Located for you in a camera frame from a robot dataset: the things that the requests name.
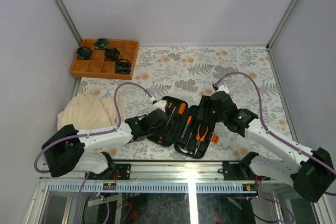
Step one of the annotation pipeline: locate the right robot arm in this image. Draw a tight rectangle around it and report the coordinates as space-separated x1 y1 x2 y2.
200 91 335 202

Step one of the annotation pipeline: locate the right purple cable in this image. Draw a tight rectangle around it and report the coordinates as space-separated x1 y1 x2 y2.
212 71 336 196

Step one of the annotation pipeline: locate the black plastic tool case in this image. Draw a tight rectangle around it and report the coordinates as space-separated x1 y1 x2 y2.
150 96 219 159

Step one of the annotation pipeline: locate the dark rolled fabric band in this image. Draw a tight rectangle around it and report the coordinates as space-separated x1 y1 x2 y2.
114 58 132 74

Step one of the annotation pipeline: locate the dark rolled band outside tray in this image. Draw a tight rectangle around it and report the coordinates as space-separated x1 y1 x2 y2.
76 46 93 60

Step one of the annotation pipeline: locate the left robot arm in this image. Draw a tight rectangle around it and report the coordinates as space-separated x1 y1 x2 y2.
42 109 168 179

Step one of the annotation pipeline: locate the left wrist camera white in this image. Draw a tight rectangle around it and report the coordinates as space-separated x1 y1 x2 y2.
152 100 167 112

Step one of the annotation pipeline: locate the purple cable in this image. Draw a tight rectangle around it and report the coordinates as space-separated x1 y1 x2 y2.
212 71 336 196
34 82 158 174

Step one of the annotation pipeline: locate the wooden compartment tray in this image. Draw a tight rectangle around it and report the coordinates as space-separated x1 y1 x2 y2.
70 39 139 80

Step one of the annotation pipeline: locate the large black orange screwdriver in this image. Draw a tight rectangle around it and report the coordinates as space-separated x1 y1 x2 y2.
156 106 177 145

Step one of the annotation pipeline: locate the floral table cloth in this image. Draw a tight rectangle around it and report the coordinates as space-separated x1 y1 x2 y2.
78 47 291 137

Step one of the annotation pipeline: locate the dark rolled band centre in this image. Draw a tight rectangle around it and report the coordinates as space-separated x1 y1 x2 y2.
104 48 120 61

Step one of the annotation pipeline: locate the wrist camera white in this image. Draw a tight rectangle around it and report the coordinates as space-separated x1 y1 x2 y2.
215 84 229 94
152 100 167 112

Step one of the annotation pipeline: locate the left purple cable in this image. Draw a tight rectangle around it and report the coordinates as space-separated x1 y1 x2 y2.
34 82 158 174

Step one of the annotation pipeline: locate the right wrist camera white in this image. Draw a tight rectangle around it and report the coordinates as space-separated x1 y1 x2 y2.
215 84 229 94

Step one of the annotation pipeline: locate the steel claw hammer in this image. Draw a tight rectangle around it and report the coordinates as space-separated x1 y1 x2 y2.
179 129 196 155

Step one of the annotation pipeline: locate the cream cloth bag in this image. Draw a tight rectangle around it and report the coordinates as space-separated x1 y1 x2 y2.
57 88 127 130

